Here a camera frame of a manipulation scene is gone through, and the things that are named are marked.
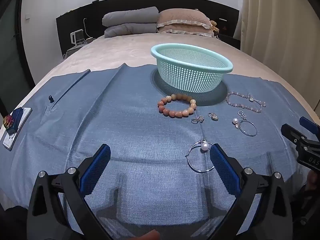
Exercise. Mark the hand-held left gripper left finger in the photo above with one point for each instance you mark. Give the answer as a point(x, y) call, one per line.
point(97, 165)

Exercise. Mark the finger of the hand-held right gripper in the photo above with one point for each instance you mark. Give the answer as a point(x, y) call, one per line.
point(292, 132)
point(310, 124)

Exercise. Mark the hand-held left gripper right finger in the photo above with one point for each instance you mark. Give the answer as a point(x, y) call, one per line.
point(222, 165)

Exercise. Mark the silver pearl hoop earring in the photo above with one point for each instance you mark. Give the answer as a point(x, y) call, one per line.
point(205, 147)
point(235, 121)

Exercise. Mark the teal plastic mesh basket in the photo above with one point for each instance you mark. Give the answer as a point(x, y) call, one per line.
point(192, 75)

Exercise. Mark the person's left hand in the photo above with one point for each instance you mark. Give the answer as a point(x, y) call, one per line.
point(150, 235)

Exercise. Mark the blue cloth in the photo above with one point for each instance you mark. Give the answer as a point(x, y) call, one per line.
point(125, 130)

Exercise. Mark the small dark blue object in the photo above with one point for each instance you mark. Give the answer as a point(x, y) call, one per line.
point(51, 98)

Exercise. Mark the white flat box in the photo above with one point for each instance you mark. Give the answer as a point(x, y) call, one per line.
point(11, 141)

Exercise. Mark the dark blue ornament box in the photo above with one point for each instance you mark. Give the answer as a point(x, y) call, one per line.
point(16, 120)

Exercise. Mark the cream curtain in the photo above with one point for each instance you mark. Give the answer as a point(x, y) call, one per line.
point(275, 30)

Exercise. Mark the black nightstand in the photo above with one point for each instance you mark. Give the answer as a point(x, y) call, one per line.
point(230, 41)

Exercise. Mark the white nightstand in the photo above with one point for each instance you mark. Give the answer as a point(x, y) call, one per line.
point(72, 51)

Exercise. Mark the bed with beige bedspread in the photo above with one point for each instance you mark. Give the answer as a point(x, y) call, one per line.
point(120, 50)

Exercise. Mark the white electric kettle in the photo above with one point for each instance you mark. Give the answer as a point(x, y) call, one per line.
point(77, 37)

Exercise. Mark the brown teddy bear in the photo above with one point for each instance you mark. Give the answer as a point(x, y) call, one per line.
point(214, 26)

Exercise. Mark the grey folded quilt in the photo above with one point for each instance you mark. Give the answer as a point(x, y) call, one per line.
point(130, 30)
point(130, 15)

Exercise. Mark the beige ruffled pillow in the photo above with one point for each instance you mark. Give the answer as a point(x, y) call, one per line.
point(182, 17)
point(185, 31)

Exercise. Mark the dark door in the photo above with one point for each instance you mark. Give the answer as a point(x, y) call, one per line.
point(12, 55)

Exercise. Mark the black headboard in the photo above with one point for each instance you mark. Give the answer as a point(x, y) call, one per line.
point(75, 22)

